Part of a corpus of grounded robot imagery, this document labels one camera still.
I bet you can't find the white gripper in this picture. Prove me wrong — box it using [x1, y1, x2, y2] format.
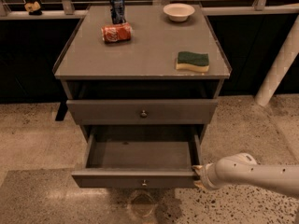
[192, 163, 223, 190]

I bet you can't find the grey drawer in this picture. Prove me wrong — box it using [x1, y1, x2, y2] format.
[66, 99, 218, 125]
[72, 125, 200, 189]

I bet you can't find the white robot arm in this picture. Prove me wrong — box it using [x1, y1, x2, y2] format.
[192, 153, 299, 224]

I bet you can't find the grey drawer cabinet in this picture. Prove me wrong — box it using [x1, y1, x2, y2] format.
[54, 6, 231, 137]

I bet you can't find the grey top drawer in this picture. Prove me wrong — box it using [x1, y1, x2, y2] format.
[66, 99, 218, 125]

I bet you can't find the green yellow sponge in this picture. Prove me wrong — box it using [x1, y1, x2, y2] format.
[176, 51, 209, 73]

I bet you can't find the white diagonal pole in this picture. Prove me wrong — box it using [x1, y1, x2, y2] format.
[254, 16, 299, 106]

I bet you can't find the orange soda can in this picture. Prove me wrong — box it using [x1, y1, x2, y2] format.
[101, 22, 133, 43]

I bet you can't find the white bowl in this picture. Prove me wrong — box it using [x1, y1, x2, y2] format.
[164, 3, 195, 22]

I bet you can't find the metal window railing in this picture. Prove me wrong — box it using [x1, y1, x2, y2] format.
[0, 0, 299, 21]

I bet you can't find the blue soda can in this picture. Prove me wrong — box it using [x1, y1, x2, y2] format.
[110, 0, 125, 24]

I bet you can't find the small object on ledge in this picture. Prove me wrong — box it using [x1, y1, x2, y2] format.
[24, 1, 42, 16]

